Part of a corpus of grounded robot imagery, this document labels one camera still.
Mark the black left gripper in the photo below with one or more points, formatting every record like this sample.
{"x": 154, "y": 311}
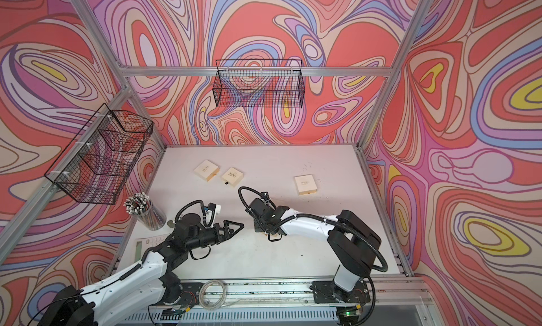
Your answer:
{"x": 219, "y": 239}

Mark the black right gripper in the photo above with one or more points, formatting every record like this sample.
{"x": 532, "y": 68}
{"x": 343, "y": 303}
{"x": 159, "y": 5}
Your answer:
{"x": 257, "y": 226}

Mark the cream drawer jewelry box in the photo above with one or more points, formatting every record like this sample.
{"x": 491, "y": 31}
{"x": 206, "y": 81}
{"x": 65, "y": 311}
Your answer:
{"x": 305, "y": 184}

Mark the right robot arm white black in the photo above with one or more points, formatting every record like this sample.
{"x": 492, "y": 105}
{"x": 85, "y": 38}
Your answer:
{"x": 355, "y": 244}

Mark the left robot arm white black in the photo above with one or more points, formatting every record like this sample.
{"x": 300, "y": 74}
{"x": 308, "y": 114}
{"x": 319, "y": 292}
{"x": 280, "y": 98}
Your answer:
{"x": 148, "y": 281}

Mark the small cream jewelry box middle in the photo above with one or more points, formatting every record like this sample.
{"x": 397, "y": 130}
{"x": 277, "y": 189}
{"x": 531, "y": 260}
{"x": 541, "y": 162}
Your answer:
{"x": 232, "y": 177}

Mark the white desk calculator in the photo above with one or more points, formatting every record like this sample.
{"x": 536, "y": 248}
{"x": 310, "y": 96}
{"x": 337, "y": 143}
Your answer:
{"x": 143, "y": 244}

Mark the clear cup of pens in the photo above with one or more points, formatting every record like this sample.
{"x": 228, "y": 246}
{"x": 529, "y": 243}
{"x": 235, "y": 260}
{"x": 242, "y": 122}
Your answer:
{"x": 147, "y": 213}

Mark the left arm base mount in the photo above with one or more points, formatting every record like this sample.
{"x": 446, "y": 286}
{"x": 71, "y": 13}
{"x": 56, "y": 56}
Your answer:
{"x": 179, "y": 298}

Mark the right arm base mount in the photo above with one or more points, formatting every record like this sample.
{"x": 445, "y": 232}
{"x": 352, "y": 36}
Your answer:
{"x": 327, "y": 292}

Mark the black wire basket back wall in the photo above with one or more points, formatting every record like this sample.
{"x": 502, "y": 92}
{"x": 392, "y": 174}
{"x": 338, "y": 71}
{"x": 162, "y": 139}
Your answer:
{"x": 259, "y": 82}

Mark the black wire basket wall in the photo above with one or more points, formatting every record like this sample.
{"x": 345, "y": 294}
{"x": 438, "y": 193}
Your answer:
{"x": 259, "y": 82}
{"x": 113, "y": 141}

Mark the black wire basket left wall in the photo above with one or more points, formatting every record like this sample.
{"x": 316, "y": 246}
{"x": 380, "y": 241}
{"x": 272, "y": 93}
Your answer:
{"x": 113, "y": 141}

